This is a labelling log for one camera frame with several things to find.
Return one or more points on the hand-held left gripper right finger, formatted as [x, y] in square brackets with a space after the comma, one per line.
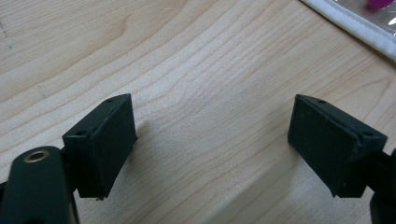
[333, 146]

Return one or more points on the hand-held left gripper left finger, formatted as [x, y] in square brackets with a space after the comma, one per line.
[106, 146]

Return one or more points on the clear pouch with white trim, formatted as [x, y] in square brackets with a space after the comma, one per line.
[358, 26]

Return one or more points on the pile of colourful markers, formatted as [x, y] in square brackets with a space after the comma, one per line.
[378, 3]

